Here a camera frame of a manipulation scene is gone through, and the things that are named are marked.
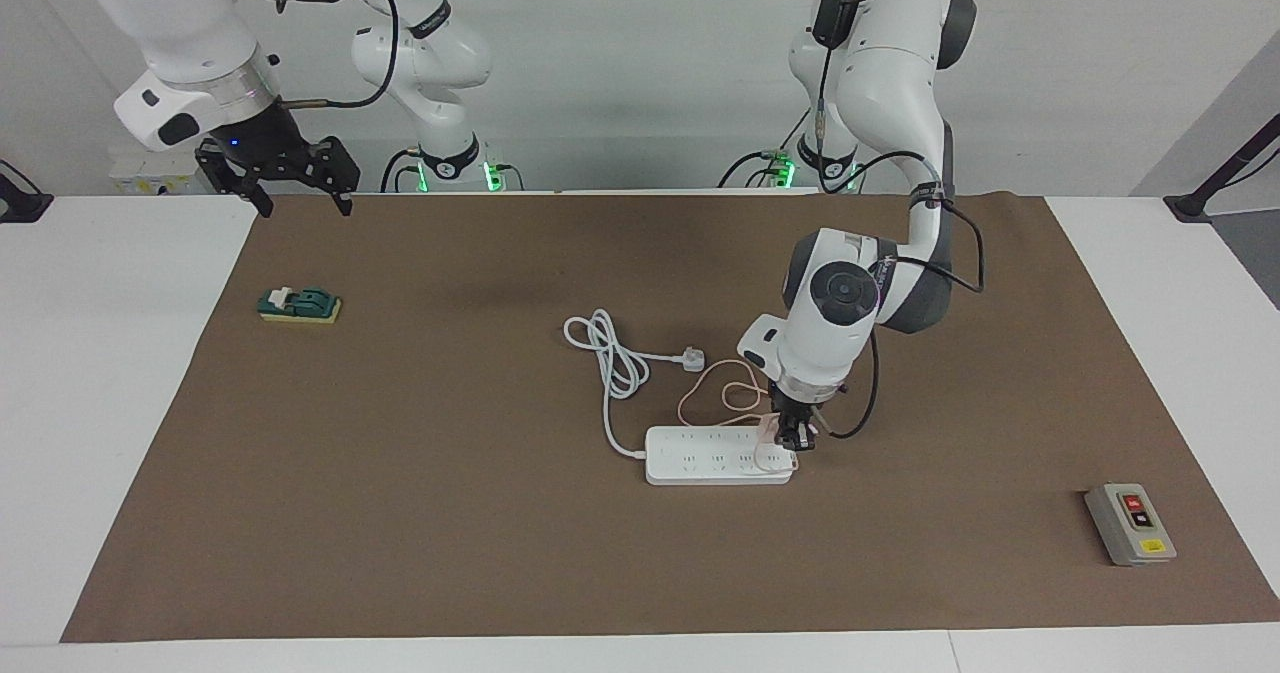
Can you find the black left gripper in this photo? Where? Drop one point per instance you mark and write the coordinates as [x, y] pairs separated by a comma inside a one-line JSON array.
[[797, 403]]

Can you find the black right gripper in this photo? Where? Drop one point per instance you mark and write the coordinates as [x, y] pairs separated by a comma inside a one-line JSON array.
[[266, 149]]

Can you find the pink charger adapter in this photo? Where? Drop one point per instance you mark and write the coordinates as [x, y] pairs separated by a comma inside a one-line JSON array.
[[767, 431]]

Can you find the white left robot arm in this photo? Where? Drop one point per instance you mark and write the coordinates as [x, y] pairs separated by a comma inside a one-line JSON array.
[[825, 343]]

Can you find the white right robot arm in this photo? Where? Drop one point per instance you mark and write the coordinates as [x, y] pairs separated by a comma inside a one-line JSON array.
[[185, 43]]

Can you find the white power strip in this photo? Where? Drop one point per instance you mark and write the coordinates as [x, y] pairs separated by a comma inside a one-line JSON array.
[[700, 463]]

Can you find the white background box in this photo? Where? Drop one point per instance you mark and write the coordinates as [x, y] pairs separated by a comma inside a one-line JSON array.
[[150, 173]]

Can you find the black clamp stand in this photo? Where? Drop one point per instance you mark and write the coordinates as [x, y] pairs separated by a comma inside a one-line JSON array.
[[1188, 208], [25, 208]]

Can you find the brown table mat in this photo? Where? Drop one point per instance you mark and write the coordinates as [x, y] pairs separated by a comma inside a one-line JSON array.
[[400, 513]]

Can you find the green knife switch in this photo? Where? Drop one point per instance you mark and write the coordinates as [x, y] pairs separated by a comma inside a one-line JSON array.
[[300, 305]]

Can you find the grey on-off switch box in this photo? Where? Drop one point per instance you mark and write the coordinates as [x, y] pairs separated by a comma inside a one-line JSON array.
[[1130, 523]]

